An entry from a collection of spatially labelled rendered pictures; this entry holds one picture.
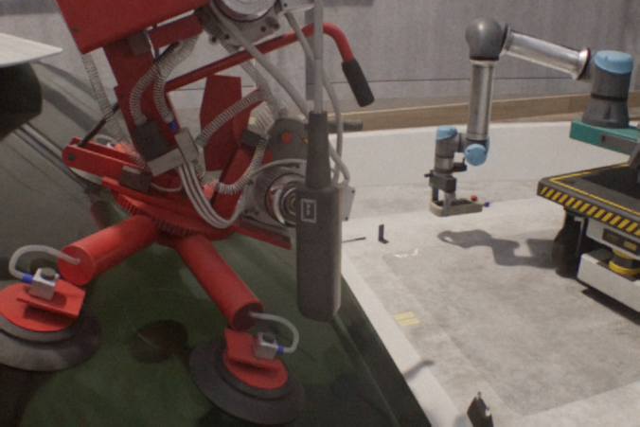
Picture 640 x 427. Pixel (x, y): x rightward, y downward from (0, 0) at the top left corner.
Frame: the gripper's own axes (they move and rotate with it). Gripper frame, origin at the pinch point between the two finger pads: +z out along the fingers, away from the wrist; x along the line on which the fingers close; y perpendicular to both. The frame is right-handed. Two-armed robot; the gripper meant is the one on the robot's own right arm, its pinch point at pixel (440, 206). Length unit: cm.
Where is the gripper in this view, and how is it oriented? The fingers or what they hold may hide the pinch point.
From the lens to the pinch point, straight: 201.1
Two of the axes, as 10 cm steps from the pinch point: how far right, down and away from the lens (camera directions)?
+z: 0.0, 9.4, 3.3
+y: -9.6, 0.9, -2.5
